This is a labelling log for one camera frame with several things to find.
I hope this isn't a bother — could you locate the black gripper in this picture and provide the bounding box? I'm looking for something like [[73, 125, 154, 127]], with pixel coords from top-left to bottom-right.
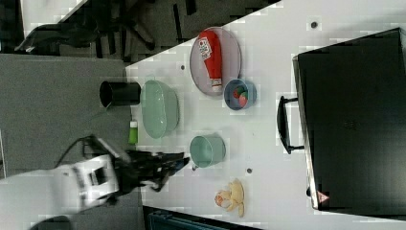
[[113, 150, 190, 196]]

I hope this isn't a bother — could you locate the black toaster oven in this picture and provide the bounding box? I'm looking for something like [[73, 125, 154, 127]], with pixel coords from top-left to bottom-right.
[[292, 28, 406, 219]]

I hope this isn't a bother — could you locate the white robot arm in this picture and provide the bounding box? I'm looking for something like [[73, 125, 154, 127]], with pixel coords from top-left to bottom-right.
[[1, 152, 190, 230]]

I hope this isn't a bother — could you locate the mint green cup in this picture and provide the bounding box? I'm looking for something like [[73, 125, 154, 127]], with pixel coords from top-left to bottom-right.
[[190, 134, 226, 171]]

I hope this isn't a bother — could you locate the green small bottle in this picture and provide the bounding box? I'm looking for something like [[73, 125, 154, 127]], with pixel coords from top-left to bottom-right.
[[128, 121, 138, 145]]

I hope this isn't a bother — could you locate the large mint green bowl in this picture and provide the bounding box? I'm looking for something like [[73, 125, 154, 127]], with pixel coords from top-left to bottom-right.
[[141, 80, 179, 139]]

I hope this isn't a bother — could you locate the dark blue crate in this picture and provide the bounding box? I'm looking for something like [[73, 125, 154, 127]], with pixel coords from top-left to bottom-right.
[[147, 211, 258, 230]]

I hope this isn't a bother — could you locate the yellow plush toy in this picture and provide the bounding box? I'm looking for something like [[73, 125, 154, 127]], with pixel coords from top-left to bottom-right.
[[214, 179, 244, 218]]

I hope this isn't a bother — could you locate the black cylinder cup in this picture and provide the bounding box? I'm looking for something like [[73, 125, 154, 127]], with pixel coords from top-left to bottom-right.
[[100, 81, 141, 107]]

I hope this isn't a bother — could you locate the small blue bowl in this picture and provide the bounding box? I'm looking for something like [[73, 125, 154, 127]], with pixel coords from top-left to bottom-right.
[[223, 79, 257, 110]]

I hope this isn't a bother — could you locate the red green toy fruit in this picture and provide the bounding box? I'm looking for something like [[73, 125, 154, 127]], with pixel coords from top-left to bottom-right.
[[233, 86, 248, 107]]

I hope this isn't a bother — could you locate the red ketchup bottle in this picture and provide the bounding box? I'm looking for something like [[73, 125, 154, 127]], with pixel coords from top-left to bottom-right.
[[197, 30, 222, 92]]

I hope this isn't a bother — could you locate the black office chair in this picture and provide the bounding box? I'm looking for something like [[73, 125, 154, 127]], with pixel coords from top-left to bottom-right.
[[13, 0, 199, 61]]

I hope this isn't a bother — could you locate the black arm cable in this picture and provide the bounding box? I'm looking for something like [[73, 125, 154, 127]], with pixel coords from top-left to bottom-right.
[[56, 135, 106, 169]]

